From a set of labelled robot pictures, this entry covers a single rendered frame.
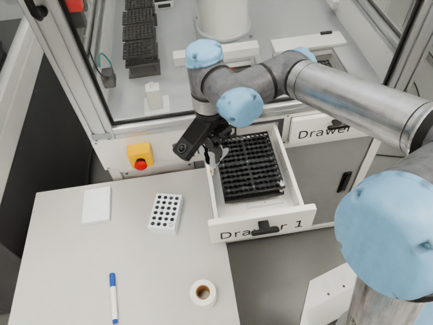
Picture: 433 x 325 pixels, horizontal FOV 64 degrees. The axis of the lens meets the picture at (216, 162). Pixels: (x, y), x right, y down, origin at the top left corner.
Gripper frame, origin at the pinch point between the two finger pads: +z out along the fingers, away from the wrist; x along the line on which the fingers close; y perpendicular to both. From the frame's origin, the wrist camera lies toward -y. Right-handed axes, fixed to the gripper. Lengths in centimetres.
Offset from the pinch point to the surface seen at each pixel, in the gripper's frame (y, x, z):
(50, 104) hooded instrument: -10, 107, 36
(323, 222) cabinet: 57, -16, 88
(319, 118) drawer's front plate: 40.4, -8.2, 6.9
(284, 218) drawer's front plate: 5.5, -22.3, 8.9
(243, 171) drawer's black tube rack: 9.5, -3.8, 9.1
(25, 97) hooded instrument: -20, 88, 14
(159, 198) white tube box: -10.7, 14.8, 20.7
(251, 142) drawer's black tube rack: 19.8, 2.3, 9.0
